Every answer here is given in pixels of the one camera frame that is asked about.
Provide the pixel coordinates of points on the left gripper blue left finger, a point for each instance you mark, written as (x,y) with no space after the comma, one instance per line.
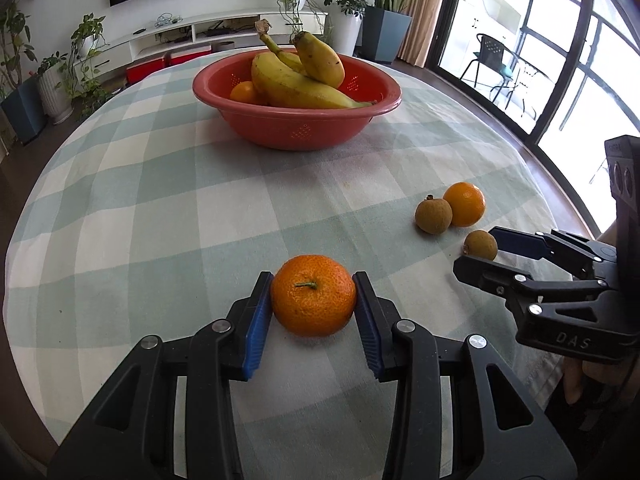
(250,319)

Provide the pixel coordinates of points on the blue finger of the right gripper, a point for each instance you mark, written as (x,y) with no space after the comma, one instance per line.
(488,276)
(532,246)

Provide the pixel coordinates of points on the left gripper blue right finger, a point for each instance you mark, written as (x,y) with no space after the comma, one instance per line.
(376,317)

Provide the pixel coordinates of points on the brown longan fruit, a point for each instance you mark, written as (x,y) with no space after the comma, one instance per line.
(433,215)
(480,244)

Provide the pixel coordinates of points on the mandarin orange with stem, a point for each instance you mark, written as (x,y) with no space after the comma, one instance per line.
(313,296)

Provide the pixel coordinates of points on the smooth round orange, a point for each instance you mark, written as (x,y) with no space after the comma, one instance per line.
(467,203)

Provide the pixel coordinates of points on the large yellow banana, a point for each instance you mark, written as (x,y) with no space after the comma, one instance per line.
(281,86)

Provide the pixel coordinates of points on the small yellow banana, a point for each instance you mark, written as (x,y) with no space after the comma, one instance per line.
(313,58)

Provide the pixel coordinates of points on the right hand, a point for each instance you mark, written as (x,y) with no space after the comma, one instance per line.
(624,375)

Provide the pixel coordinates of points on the green white checkered tablecloth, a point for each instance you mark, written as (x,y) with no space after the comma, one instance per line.
(153,217)

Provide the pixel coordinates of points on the red plastic colander bowl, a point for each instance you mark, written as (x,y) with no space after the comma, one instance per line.
(295,129)

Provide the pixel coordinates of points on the black balcony chair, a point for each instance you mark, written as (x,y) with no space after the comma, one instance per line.
(516,72)

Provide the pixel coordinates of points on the orange in bowl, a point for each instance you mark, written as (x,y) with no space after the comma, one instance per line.
(244,92)

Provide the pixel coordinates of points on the blue planter bird-of-paradise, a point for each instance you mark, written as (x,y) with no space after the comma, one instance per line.
(384,28)

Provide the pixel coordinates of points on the red storage box right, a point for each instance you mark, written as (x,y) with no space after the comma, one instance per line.
(179,57)

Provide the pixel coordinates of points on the red storage box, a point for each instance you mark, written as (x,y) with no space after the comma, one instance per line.
(137,72)
(179,57)

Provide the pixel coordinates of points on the red storage box left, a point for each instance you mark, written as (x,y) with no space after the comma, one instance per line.
(137,72)

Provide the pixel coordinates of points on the beige curtain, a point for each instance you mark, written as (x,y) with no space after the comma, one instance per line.
(417,42)

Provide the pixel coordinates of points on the white tv cabinet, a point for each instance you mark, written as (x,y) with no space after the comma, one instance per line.
(213,29)

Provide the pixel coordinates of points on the trailing pothos plant left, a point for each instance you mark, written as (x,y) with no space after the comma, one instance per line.
(79,72)

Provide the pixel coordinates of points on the trailing pothos plant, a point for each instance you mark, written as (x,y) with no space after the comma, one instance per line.
(79,72)
(302,15)

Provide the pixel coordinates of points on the white pot bushy plant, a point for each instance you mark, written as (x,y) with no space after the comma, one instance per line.
(344,22)

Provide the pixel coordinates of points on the white ribbed planter plant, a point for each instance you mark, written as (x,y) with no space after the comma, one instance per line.
(51,87)

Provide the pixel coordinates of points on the blue planter tall plant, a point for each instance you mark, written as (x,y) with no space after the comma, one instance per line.
(20,100)

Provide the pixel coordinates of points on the trailing pothos plant right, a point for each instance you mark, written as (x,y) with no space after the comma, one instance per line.
(302,15)

